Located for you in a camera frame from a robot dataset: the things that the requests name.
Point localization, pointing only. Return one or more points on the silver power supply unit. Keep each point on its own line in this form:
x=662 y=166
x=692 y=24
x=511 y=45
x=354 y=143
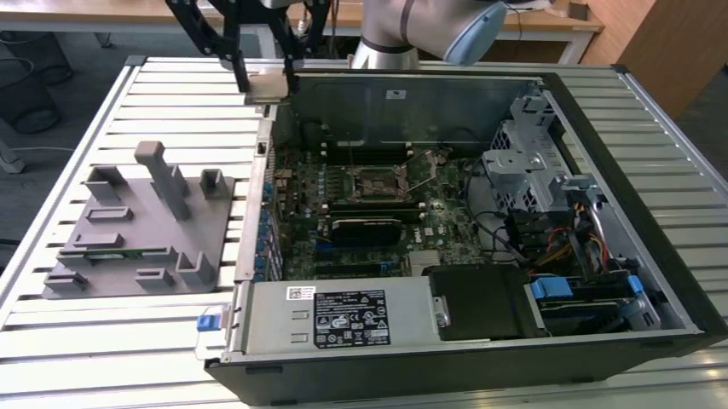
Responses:
x=268 y=317

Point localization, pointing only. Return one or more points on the silver metal drive cage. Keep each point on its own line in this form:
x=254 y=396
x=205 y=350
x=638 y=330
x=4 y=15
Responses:
x=515 y=164

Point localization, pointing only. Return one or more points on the hard disk in blue carrier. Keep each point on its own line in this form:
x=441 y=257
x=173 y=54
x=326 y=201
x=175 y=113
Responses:
x=551 y=287

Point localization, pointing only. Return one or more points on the RAM slot white clips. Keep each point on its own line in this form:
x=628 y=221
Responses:
x=341 y=146
x=341 y=154

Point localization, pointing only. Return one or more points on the grey plastic parts rack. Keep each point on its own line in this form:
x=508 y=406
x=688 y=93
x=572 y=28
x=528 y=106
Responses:
x=154 y=230

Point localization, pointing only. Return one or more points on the small brown cardboard box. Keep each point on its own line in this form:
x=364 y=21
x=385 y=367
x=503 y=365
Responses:
x=579 y=12

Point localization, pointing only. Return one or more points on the wooden cabinet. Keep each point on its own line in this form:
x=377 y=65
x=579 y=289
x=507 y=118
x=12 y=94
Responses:
x=671 y=55

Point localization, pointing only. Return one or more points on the black mesh wastebasket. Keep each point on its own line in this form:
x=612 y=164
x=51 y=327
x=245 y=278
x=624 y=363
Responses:
x=31 y=108

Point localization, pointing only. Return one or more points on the metal CPU socket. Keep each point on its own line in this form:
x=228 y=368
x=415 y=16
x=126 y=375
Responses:
x=378 y=183

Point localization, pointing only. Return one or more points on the silver white wrist camera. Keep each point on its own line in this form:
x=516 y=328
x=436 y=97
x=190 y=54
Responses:
x=274 y=3

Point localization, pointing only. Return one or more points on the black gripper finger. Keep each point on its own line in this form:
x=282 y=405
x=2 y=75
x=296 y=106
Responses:
x=232 y=38
x=290 y=47

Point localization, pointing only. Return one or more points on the silver square CPU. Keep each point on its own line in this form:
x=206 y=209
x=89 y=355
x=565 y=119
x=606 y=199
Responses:
x=266 y=90

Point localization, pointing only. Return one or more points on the wooden desk white frame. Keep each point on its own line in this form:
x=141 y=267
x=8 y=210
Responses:
x=86 y=17
x=547 y=25

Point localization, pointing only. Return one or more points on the grey case release latch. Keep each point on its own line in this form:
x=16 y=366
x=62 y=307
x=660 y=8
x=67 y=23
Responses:
x=261 y=110

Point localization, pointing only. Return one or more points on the black graphics card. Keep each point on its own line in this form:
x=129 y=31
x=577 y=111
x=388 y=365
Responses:
x=364 y=234

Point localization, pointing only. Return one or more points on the blue plastic case latch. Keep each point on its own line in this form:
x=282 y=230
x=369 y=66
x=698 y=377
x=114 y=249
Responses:
x=207 y=323

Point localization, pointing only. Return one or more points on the black plastic shroud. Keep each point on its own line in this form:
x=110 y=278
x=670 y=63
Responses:
x=484 y=300

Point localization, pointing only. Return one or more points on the black expansion slot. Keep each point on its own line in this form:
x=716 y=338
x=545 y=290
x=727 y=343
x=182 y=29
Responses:
x=346 y=269

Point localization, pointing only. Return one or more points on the black open PC case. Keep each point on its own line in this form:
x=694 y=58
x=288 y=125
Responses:
x=398 y=379

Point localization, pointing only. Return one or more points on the white desk foot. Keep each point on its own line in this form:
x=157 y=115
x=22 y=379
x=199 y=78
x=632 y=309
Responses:
x=11 y=162

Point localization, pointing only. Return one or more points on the green motherboard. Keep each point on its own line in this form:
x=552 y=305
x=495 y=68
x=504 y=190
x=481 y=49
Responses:
x=455 y=226

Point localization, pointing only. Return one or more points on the green RAM stick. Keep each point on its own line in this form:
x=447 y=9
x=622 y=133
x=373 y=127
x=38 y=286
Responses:
x=134 y=254

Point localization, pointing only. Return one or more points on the silver finned heat sink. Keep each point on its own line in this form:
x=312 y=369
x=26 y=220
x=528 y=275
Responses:
x=425 y=262

